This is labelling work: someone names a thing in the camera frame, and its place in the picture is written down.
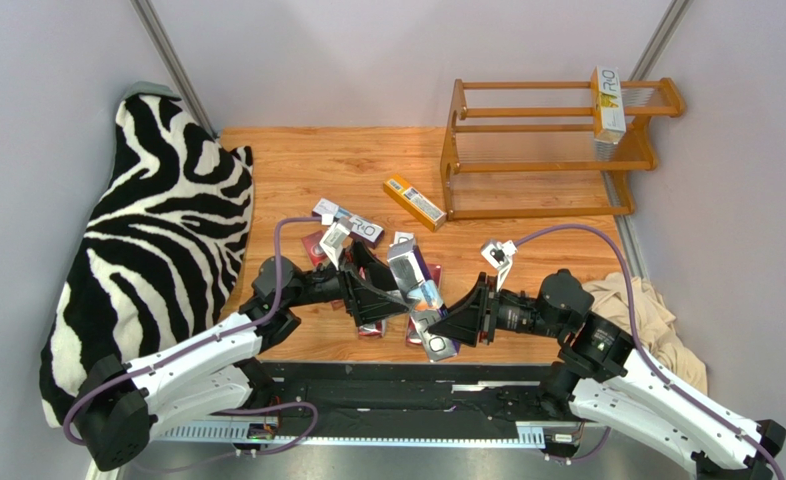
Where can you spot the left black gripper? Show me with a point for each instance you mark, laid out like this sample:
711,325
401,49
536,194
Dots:
367,299

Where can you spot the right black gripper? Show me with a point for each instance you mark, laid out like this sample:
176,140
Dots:
486,311

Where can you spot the silver yellow R.O.C.S. toothpaste box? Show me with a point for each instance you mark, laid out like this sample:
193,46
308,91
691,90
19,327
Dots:
427,305

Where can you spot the orange white R.O.C.S. toothpaste box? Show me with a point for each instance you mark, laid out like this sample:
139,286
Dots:
609,123

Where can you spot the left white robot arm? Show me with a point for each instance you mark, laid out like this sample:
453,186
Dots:
124,405

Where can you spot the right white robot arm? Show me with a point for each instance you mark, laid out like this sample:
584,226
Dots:
601,375

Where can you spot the orange wooden shelf rack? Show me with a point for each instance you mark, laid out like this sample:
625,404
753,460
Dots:
530,149

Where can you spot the red 3D toothpaste box left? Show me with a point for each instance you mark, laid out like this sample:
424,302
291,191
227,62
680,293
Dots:
373,330

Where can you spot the red 3d toothpaste box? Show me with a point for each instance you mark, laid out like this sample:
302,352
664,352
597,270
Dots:
412,336
373,330

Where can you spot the purple white R.O.C.S. toothpaste box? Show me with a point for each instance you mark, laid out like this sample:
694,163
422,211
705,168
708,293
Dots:
363,229

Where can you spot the red 3D toothpaste box right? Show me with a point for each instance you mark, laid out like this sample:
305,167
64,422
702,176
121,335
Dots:
412,336

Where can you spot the small red toothpaste box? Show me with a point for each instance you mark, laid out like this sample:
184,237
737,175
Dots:
313,249

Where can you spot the beige crumpled cloth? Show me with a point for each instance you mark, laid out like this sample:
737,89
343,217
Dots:
655,324

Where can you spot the zebra pattern cushion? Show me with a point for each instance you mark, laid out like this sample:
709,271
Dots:
161,250

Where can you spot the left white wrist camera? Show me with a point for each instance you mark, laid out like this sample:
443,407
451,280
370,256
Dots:
332,241

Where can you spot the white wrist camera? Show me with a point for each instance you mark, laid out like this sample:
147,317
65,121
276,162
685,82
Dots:
500,255
332,241

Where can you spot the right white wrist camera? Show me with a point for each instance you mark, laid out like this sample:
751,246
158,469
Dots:
500,255

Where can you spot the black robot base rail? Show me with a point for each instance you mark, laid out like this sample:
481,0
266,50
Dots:
398,404

